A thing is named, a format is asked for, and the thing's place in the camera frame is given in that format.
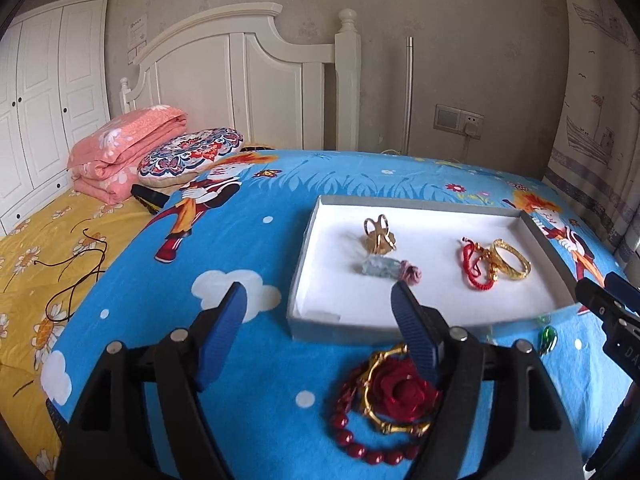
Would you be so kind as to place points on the wall socket with white plug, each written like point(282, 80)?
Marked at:
point(472, 125)

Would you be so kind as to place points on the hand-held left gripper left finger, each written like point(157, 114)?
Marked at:
point(227, 327)

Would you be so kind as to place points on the ship print curtain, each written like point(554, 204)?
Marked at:
point(600, 110)

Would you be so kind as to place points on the black hairbrush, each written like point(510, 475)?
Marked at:
point(147, 196)

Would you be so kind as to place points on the grey cardboard box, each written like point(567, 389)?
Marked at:
point(340, 280)

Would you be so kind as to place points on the yellow floral bedsheet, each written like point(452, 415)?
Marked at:
point(30, 280)

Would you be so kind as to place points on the pale stone pendant pink rose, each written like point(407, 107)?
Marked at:
point(385, 266)

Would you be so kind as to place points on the pink folded quilt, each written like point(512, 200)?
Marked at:
point(125, 150)

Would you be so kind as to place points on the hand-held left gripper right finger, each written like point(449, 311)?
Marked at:
point(412, 325)

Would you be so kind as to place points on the gold hair clip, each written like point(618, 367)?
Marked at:
point(380, 237)

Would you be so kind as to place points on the patterned round cushion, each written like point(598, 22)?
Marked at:
point(190, 152)

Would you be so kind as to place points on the red rose ornament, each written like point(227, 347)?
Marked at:
point(400, 387)

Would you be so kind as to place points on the blue cartoon blanket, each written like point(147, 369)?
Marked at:
point(250, 240)

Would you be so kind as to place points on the white wooden headboard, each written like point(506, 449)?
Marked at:
point(200, 70)

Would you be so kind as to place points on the gold engraved bangle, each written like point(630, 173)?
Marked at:
point(510, 260)

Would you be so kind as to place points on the paper wall notice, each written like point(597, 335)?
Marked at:
point(136, 32)

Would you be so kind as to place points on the white wardrobe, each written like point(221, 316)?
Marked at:
point(45, 95)

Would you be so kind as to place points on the metal pole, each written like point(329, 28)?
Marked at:
point(408, 95)

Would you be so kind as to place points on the gold bamboo bangle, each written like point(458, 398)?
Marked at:
point(372, 412)

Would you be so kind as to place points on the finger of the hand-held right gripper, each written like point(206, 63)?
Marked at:
point(625, 292)
point(612, 317)

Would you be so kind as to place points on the green glass pendant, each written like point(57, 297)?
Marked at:
point(549, 335)

